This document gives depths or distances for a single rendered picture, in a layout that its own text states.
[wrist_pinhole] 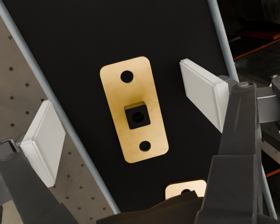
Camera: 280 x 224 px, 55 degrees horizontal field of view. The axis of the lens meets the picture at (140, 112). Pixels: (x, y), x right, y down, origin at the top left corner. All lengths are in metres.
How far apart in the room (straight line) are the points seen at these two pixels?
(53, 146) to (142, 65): 0.08
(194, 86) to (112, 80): 0.06
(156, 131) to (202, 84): 0.07
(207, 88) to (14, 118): 0.62
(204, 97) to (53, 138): 0.10
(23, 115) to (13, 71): 0.11
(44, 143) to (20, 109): 0.56
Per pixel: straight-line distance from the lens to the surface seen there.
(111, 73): 0.20
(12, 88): 0.71
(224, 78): 0.18
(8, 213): 1.82
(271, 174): 0.60
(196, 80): 0.17
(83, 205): 0.84
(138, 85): 0.21
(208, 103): 0.16
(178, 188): 0.25
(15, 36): 0.20
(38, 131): 0.16
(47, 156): 0.16
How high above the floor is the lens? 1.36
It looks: 69 degrees down
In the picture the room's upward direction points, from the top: 157 degrees clockwise
